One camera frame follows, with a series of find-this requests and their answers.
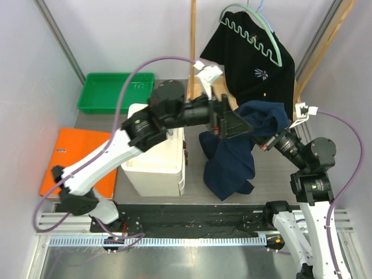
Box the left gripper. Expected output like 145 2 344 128
163 86 253 140

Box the navy blue t shirt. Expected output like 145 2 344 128
199 101 289 201

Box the black t shirt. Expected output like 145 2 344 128
200 12 295 119

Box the green hanger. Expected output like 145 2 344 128
218 2 283 67

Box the light blue wire hanger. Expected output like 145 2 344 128
250 0 274 33

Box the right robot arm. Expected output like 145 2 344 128
253 129 351 278

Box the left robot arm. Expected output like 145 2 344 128
52 80 254 232

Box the wooden clothes rack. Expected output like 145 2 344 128
187 1 356 109

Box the white drawer box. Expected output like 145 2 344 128
120 103 187 197

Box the green plastic tray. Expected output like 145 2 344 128
77 73 155 114

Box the orange binder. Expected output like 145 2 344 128
39 127 117 199

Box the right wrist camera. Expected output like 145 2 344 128
289 102 319 128

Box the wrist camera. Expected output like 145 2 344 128
194 60 223 101
289 102 319 128

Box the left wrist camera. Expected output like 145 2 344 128
194 60 223 101

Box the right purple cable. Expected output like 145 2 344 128
316 109 364 279

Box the purple cable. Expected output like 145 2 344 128
316 109 364 279
32 56 200 251

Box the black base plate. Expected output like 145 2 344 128
106 204 275 239

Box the white cable duct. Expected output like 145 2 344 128
49 234 267 247

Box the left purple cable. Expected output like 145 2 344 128
32 56 200 251

